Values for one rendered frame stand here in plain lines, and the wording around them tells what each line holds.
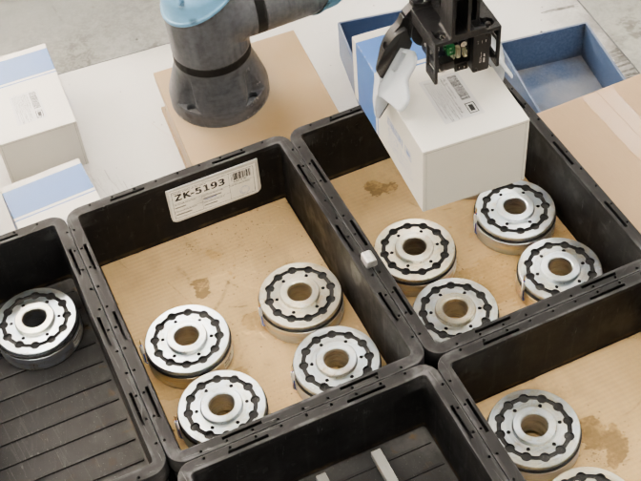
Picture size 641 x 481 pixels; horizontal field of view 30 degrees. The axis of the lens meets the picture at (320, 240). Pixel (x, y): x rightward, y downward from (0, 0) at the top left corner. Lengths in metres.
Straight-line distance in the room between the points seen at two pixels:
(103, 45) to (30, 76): 1.31
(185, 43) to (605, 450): 0.80
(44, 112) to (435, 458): 0.84
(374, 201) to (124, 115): 0.53
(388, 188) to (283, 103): 0.28
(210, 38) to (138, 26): 1.58
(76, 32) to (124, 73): 1.27
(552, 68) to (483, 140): 0.74
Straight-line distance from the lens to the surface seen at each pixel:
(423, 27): 1.19
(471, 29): 1.18
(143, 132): 1.92
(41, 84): 1.91
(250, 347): 1.45
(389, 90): 1.26
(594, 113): 1.68
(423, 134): 1.24
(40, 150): 1.85
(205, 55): 1.71
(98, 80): 2.03
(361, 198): 1.60
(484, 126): 1.25
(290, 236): 1.56
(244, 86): 1.77
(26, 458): 1.43
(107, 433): 1.42
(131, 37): 3.24
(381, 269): 1.38
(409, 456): 1.36
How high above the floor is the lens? 2.00
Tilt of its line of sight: 49 degrees down
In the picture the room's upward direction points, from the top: 6 degrees counter-clockwise
